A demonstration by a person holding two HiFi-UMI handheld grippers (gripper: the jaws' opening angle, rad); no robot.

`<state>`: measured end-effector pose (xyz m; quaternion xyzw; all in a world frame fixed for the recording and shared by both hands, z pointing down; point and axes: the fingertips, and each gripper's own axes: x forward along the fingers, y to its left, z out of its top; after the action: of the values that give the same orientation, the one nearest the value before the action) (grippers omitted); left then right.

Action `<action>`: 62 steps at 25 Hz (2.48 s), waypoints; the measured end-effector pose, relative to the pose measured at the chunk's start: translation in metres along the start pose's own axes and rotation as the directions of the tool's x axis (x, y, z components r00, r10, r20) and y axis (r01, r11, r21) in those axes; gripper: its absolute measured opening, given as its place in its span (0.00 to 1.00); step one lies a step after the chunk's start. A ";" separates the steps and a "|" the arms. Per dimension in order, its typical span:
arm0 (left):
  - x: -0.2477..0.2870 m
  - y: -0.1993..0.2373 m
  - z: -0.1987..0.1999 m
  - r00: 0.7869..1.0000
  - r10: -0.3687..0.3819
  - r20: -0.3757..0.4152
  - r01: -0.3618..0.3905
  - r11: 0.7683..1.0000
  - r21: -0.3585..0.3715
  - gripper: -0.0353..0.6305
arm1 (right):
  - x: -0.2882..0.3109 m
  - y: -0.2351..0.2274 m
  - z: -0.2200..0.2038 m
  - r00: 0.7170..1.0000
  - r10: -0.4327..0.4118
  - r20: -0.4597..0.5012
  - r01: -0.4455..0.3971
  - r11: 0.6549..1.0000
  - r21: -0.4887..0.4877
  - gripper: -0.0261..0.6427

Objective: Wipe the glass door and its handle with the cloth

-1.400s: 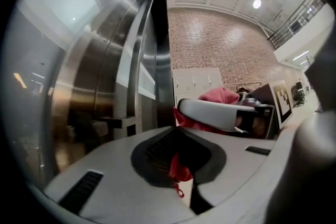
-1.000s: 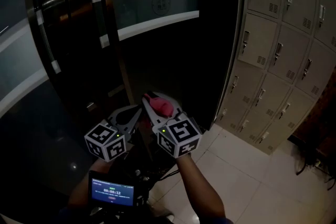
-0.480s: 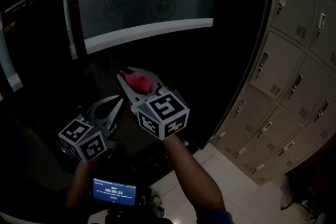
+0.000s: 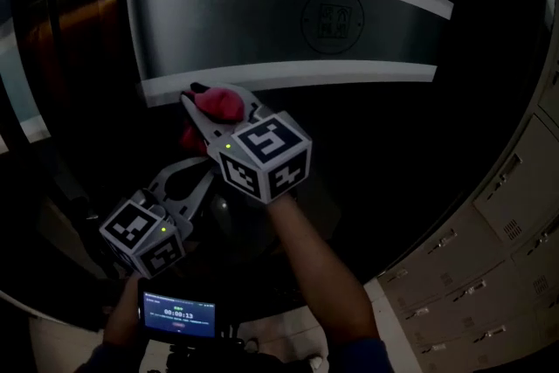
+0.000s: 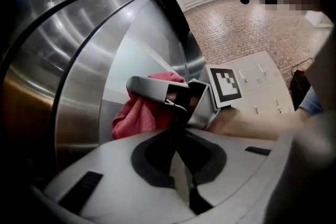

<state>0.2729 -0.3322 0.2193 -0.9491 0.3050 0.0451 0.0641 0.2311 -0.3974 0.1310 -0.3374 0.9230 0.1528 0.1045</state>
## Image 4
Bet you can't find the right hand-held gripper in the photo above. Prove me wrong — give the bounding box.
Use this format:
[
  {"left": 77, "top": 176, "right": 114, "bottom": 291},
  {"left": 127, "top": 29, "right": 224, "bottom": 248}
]
[{"left": 180, "top": 82, "right": 314, "bottom": 206}]

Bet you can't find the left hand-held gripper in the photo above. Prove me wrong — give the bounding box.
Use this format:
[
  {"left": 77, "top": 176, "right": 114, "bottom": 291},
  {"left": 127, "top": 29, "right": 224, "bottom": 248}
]
[{"left": 98, "top": 155, "right": 216, "bottom": 280}]

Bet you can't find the pink cleaning cloth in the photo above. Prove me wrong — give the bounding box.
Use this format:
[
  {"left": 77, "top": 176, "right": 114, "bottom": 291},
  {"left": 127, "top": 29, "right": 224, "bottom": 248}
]
[{"left": 178, "top": 86, "right": 246, "bottom": 157}]

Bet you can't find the frosted band glass door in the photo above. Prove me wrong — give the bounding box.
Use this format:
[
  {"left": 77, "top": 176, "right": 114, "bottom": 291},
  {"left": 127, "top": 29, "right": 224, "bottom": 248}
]
[
  {"left": 0, "top": 12, "right": 58, "bottom": 145},
  {"left": 115, "top": 0, "right": 556, "bottom": 289}
]

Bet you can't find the person's right forearm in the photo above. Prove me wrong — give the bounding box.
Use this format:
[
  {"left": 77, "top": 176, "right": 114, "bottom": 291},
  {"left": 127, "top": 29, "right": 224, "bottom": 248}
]
[{"left": 266, "top": 191, "right": 381, "bottom": 346}]

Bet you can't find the person's left forearm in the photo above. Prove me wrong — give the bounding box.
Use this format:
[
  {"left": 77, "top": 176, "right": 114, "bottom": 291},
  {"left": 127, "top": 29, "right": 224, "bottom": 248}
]
[{"left": 102, "top": 273, "right": 145, "bottom": 349}]

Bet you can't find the small black monitor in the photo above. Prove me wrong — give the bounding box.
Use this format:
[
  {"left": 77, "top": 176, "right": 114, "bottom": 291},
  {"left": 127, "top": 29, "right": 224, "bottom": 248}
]
[{"left": 137, "top": 278, "right": 219, "bottom": 342}]

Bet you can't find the person's blue shirt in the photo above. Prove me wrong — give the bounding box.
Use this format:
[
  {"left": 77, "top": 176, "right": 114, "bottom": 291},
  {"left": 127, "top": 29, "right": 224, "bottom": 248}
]
[{"left": 85, "top": 335, "right": 397, "bottom": 373}]

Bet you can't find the white locker cabinet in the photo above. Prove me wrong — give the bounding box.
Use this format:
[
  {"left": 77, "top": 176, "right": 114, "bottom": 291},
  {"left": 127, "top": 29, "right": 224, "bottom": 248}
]
[{"left": 377, "top": 56, "right": 559, "bottom": 373}]

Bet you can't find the black monitor mount rig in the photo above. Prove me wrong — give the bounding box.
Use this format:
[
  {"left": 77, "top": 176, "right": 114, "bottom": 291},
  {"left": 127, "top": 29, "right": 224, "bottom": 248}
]
[{"left": 165, "top": 335, "right": 245, "bottom": 373}]

